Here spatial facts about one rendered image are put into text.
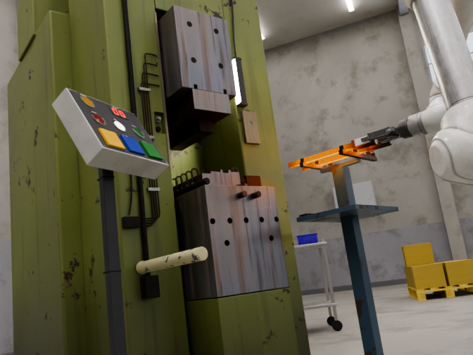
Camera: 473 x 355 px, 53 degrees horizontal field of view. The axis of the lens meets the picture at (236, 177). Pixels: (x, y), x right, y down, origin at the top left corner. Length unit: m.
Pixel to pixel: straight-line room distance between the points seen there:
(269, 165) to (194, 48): 0.70
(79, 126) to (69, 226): 0.84
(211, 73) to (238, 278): 0.93
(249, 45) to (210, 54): 0.45
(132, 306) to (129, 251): 0.21
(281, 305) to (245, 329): 0.21
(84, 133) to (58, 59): 1.08
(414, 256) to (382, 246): 4.97
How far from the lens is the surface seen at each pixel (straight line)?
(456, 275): 6.67
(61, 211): 2.32
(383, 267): 12.11
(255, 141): 2.39
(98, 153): 1.49
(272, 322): 2.03
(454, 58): 1.43
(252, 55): 2.64
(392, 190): 12.21
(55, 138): 2.41
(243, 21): 2.72
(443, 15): 1.51
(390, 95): 12.75
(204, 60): 2.22
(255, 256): 2.00
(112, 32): 2.22
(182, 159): 2.54
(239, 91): 2.42
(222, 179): 2.04
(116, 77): 2.12
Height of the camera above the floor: 0.51
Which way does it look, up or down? 13 degrees up
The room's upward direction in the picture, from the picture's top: 8 degrees counter-clockwise
